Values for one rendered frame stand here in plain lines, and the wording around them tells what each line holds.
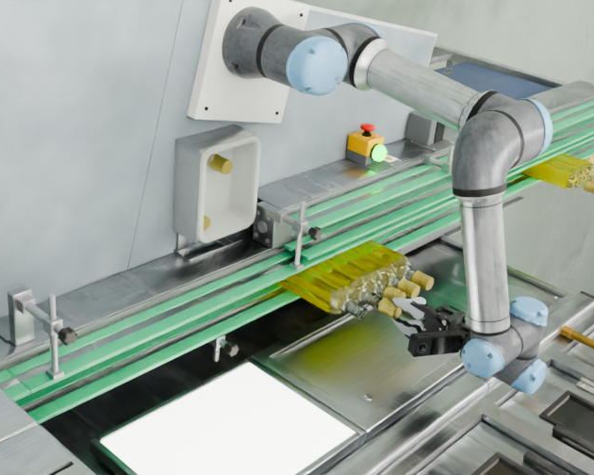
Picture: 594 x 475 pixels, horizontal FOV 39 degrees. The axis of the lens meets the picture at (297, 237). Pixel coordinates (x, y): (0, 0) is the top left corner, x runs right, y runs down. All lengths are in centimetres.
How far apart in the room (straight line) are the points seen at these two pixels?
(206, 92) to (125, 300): 47
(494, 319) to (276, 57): 66
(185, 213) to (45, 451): 84
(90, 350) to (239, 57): 66
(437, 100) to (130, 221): 69
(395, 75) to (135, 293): 69
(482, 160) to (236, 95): 62
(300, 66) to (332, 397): 69
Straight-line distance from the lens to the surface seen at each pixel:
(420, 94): 170
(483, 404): 195
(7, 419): 122
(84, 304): 175
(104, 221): 178
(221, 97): 185
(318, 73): 170
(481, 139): 152
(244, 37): 178
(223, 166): 186
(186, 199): 185
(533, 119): 162
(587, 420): 204
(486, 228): 154
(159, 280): 183
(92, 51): 164
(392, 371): 194
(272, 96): 196
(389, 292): 196
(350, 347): 200
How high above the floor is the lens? 205
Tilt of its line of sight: 35 degrees down
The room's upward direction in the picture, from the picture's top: 117 degrees clockwise
